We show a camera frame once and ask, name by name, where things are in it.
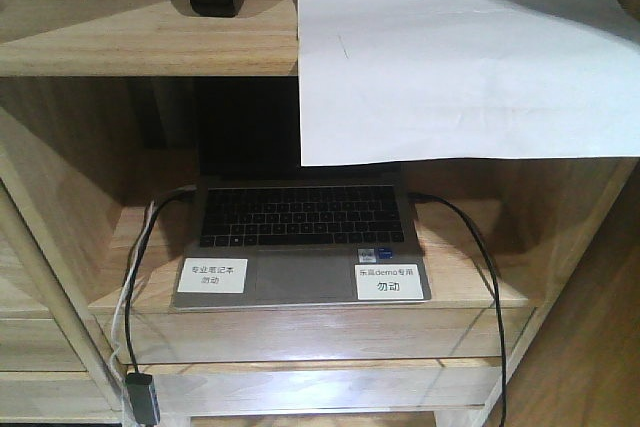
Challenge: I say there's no grey open laptop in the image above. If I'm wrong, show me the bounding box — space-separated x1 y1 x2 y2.
173 77 431 310

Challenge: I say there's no white label right palmrest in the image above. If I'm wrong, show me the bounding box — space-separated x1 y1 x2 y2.
354 264 426 301

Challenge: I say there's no black cable right of laptop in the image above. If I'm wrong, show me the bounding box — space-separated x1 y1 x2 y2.
408 191 509 427

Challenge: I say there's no black cable left of laptop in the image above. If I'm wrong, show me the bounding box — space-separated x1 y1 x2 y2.
123 191 194 376

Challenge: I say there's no grey usb hub adapter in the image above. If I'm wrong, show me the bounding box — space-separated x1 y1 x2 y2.
125 372 161 426

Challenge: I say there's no white label left palmrest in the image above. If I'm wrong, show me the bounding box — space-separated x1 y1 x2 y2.
177 258 248 294

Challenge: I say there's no white label palmrest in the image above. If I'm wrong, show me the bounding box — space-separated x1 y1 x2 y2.
354 264 426 301
177 258 248 294

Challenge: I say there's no white paper sheet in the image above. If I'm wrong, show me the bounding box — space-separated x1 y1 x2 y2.
297 0 639 166

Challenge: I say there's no wooden shelf unit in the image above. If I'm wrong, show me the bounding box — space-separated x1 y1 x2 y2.
1 0 639 426

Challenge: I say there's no black cable of laptop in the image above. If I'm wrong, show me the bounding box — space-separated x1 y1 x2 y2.
123 191 194 376
408 191 509 427

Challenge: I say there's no white cable left of laptop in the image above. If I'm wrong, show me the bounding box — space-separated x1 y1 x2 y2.
108 186 195 427

